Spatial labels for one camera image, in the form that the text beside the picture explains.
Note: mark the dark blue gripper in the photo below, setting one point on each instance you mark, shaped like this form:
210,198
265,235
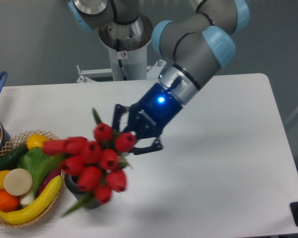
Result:
148,117

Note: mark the red tulip bouquet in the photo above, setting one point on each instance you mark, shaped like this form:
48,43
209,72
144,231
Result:
99,163

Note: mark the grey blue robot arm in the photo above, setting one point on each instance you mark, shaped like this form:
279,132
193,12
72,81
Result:
198,47

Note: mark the dark grey ribbed vase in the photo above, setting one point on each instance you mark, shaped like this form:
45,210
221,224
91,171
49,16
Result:
84,199

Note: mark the purple sweet potato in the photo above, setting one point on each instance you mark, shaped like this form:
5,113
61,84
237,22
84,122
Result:
47,179

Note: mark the yellow squash at top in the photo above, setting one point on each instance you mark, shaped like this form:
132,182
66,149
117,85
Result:
36,140

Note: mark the green leafy bok choy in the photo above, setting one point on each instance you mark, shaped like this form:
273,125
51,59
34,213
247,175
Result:
39,165

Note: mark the woven wicker basket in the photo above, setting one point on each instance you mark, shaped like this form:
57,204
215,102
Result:
16,142

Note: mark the beige round radish slice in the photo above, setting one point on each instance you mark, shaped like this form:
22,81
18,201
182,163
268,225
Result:
18,182

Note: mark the green cucumber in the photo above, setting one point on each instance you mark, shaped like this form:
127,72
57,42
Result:
9,160

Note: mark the long yellow banana squash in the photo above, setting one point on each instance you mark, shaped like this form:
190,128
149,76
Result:
37,207

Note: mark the orange fruit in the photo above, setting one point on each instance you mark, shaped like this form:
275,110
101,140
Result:
8,202

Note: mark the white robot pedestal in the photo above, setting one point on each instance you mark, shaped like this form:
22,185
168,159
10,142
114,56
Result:
127,49

